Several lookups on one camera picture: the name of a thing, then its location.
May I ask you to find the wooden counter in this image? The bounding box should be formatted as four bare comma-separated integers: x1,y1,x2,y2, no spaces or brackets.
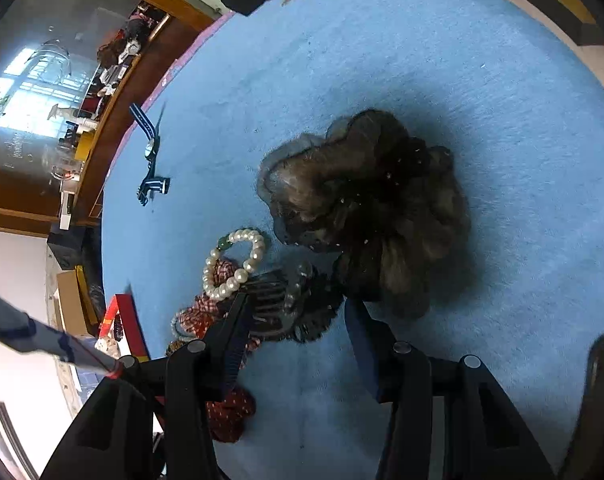
0,0,217,238

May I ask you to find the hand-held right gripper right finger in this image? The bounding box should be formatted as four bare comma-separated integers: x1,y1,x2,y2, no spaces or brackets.
344,297,557,480

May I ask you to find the red plaid scrunchie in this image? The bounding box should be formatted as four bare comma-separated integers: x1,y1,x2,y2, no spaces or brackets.
171,257,263,356

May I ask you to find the brown fluffy scrunchie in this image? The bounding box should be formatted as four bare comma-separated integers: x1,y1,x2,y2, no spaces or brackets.
256,107,472,320

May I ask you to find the black speaker box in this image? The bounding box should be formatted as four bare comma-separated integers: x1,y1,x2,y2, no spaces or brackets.
47,227,87,272

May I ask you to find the cardboard box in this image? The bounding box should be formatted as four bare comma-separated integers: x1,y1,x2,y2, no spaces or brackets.
54,270,97,337

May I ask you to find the clear blender jar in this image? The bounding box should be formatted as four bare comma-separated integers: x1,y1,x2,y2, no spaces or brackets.
41,144,84,182

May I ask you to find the blue table cloth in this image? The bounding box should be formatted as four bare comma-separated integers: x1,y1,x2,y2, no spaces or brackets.
101,0,604,480

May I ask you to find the white pump bottle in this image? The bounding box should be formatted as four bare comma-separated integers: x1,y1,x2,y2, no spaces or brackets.
47,102,101,134

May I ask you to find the pile of counter clutter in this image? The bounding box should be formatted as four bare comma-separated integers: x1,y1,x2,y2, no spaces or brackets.
96,4,159,97

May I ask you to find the red tray with white inside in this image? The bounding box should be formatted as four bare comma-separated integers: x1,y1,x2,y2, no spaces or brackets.
98,292,151,365

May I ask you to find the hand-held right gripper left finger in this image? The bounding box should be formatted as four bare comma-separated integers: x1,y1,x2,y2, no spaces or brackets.
39,290,255,480

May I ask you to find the white pearl bracelet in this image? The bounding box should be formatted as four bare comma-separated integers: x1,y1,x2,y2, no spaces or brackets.
203,228,267,303

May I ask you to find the blue white pole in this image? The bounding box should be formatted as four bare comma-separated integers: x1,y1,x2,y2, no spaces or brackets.
0,284,122,380

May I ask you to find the black lace hair claw clip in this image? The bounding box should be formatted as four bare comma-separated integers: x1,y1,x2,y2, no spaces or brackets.
242,260,345,345

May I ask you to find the dark red dotted scrunchie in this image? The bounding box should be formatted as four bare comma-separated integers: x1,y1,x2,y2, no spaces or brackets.
204,385,257,443

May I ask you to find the dark rounded object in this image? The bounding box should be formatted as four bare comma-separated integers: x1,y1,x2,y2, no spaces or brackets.
556,320,604,480

